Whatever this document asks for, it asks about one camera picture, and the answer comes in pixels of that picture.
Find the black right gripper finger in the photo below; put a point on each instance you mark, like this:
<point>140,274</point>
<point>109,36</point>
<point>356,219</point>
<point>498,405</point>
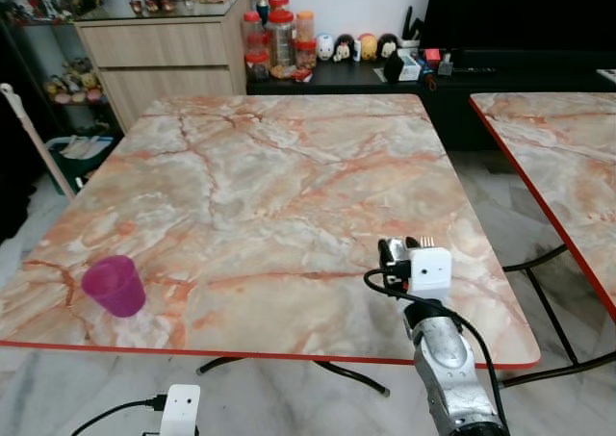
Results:
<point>398,244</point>

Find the silver metal fork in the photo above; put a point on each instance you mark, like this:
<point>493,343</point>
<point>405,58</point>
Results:
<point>428,242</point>

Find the purple plastic cup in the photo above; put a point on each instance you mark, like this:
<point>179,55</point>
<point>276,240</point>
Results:
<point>114,287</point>

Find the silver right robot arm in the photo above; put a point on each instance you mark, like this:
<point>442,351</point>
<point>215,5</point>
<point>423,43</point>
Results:
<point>449,371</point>

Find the small white box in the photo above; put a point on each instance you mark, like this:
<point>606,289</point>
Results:
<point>412,67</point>

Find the small red box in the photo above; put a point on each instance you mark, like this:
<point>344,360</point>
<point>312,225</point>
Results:
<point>432,55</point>

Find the yellow round figurine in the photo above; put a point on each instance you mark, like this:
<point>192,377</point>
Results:
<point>368,47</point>

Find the black round figurine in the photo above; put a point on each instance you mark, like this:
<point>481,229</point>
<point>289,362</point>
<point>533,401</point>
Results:
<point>345,49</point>
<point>388,43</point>

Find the white round figurine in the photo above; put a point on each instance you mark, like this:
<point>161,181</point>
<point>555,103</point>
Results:
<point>325,47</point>

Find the clear jar orange lid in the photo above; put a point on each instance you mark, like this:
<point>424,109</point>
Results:
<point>305,37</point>

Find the large clear jar red lid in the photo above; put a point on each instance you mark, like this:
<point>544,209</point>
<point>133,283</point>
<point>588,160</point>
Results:
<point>281,39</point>

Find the slim clear jar red lid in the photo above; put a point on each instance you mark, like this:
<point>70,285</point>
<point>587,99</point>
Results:
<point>254,41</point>

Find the black flat screen television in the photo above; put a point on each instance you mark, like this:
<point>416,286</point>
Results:
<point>520,12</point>

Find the white remote control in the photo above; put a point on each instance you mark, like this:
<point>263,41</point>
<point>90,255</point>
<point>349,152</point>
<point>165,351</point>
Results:
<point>607,75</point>

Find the light wooden drawer cabinet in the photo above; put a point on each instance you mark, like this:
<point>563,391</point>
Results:
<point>164,61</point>

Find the teal plastic basket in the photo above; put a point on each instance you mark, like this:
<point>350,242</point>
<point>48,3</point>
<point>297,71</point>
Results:
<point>67,171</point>

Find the glass display shelf with toys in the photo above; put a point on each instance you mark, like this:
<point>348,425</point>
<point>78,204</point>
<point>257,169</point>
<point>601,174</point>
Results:
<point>67,80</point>

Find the pale wooden stick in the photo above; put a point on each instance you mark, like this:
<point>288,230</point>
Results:
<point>34,138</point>

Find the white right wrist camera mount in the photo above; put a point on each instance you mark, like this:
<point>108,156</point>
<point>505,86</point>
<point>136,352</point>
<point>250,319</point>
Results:
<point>432,272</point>

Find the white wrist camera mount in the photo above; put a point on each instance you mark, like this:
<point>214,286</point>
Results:
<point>432,272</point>
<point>180,412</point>

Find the black crossed table frame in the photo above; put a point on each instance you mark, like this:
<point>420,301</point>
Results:
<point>551,311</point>

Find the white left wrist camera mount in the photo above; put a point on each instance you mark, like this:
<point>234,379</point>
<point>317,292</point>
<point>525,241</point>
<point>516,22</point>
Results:
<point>180,412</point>

